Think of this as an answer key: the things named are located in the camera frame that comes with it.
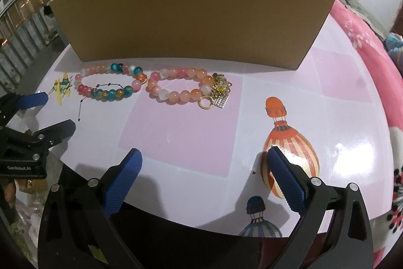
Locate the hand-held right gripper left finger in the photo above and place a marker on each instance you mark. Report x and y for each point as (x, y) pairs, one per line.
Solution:
(126, 176)

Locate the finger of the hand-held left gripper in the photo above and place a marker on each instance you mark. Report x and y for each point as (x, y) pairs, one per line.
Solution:
(31, 100)
(56, 130)

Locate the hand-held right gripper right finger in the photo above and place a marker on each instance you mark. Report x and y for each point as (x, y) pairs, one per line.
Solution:
(285, 177)

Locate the brown cardboard box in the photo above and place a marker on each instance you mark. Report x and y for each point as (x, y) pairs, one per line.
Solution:
(189, 11)

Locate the pink floral blanket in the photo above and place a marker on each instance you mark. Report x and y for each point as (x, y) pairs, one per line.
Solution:
(362, 36)

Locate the blue printed blanket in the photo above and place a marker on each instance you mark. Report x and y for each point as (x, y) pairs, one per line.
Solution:
(395, 48)

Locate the grey fuzzy blanket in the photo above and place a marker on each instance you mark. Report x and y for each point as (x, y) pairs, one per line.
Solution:
(362, 8)

